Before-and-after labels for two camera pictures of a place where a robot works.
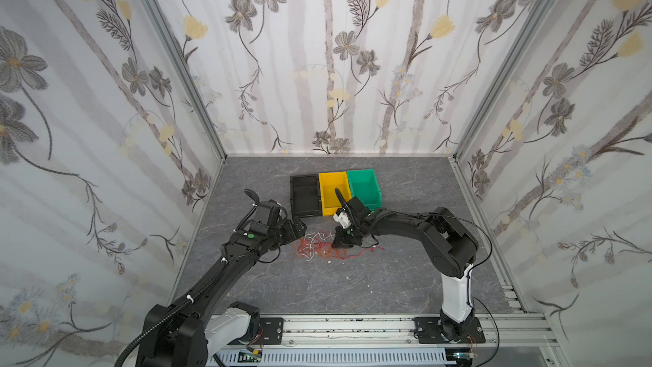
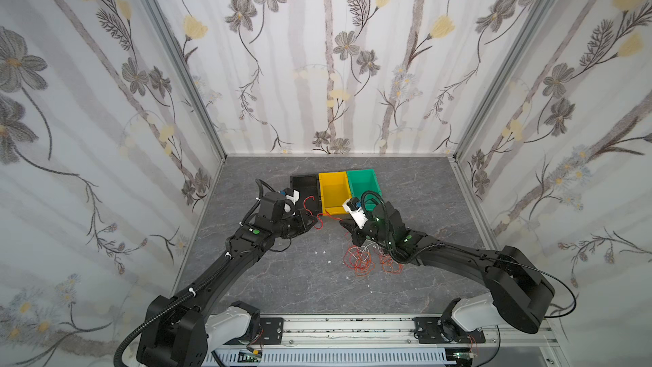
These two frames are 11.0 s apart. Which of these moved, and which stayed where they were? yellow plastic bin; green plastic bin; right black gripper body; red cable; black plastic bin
Moved: right black gripper body; red cable
Stayed: green plastic bin; yellow plastic bin; black plastic bin
